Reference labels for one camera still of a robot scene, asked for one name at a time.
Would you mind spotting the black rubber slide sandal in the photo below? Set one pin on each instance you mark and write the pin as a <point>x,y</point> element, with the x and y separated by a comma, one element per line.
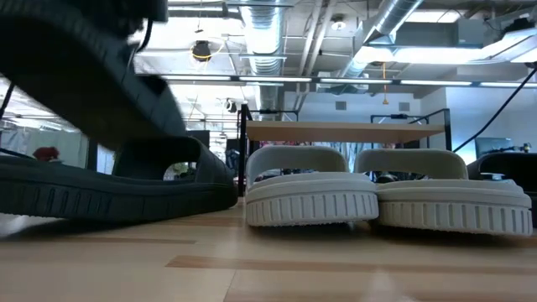
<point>63,63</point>
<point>105,197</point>
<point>516,165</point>

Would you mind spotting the grey rubber slide sandal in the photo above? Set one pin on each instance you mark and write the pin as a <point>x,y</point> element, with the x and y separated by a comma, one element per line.
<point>310,205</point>
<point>453,209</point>

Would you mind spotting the black monitor back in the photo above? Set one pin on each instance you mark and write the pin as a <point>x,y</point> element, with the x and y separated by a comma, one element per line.
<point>201,136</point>

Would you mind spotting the long hanging light bar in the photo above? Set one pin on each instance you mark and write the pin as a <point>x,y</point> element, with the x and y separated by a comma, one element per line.
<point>272,79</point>

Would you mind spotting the person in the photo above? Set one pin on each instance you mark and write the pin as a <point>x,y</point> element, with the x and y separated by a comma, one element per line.
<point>46,153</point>

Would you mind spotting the white round ceiling lamp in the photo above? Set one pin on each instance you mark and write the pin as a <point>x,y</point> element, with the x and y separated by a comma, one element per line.
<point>338,24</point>

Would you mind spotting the blue lit computer monitor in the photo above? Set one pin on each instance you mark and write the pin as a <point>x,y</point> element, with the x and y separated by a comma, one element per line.
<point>493,147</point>

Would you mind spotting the wide silver ribbed air duct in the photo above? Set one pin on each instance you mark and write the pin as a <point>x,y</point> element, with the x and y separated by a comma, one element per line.
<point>264,38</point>

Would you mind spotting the wooden shelf with black frame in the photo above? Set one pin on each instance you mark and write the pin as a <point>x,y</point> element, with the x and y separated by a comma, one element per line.
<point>335,132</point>

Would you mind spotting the slanted silver air duct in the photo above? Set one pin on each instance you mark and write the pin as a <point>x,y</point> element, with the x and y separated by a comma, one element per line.
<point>394,12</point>

